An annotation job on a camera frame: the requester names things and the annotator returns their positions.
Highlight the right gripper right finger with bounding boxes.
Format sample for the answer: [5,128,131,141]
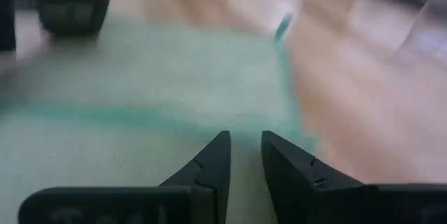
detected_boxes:
[261,130,447,224]

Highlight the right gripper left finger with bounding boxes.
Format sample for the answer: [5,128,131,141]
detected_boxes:
[17,130,232,224]

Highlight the mint microfiber towel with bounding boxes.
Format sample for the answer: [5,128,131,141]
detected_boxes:
[0,13,318,224]

